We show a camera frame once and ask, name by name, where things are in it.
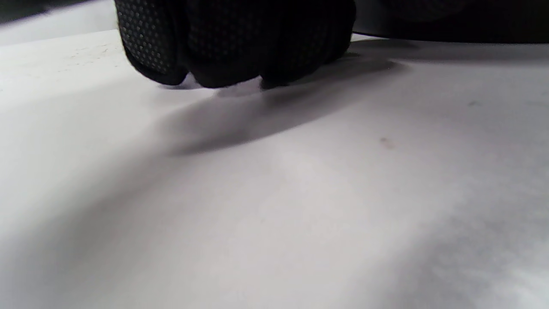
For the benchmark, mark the black frying pan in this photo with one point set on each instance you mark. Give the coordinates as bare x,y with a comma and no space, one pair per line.
450,21

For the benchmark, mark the person's left hand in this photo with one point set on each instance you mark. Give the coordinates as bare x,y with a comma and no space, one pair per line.
240,38

